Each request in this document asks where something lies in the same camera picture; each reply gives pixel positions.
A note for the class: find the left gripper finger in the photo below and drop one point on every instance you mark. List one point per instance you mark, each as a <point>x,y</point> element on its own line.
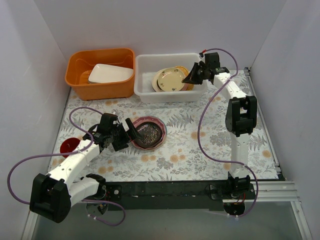
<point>121,139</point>
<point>132,132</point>

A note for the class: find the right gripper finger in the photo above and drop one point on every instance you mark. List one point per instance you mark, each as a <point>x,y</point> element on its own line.
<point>205,76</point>
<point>194,77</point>

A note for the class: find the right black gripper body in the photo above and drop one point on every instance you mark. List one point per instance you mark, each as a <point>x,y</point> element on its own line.
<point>200,73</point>

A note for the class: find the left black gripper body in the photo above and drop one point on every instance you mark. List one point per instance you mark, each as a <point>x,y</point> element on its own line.
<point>124,138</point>

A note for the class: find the woven bamboo tray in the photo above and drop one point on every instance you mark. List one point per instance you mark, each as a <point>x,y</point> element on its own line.
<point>186,73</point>

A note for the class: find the cream and pink plate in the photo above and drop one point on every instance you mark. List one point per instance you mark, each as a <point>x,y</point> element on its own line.
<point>185,86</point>

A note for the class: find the clear pink glass plate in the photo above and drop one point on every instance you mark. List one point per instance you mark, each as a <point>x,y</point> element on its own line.
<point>148,135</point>

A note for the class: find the cream floral plate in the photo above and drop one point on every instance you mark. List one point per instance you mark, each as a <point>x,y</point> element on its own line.
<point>170,80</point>

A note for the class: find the cream and black plate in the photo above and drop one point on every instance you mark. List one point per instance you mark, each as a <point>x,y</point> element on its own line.
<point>154,81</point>

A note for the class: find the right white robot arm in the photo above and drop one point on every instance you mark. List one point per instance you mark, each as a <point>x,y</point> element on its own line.
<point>240,120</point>

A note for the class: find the clear plastic bin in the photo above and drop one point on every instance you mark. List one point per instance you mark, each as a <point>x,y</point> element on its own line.
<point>146,67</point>

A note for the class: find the maroon scalloped plate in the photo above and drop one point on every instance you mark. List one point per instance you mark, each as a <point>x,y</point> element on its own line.
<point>150,118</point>

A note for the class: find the red lacquer cup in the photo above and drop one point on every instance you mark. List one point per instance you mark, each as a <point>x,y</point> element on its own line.
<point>68,146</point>

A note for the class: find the floral table mat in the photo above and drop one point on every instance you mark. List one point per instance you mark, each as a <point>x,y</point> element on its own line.
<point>197,145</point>

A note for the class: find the white rectangular dish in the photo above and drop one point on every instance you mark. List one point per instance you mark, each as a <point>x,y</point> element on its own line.
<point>106,73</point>

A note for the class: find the orange plastic tub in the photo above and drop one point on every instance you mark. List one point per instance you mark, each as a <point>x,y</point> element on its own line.
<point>81,64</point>

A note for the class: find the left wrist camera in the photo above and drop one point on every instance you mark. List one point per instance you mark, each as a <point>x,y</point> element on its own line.
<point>114,119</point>

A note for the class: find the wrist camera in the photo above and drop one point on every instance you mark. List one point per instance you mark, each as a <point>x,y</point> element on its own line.
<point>202,55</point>
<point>114,119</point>

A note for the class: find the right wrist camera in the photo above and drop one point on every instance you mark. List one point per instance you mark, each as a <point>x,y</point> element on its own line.
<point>202,55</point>

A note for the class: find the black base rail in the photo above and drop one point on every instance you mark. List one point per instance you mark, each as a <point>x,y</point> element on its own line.
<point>172,195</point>

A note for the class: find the aluminium frame rail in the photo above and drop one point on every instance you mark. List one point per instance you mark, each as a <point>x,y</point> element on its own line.
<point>271,191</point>

